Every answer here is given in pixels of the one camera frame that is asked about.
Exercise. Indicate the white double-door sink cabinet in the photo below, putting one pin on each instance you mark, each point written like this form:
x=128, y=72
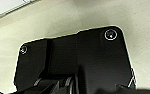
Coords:
x=7, y=6

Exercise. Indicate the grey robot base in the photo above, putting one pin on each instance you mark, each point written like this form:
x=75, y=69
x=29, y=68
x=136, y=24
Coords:
x=97, y=53

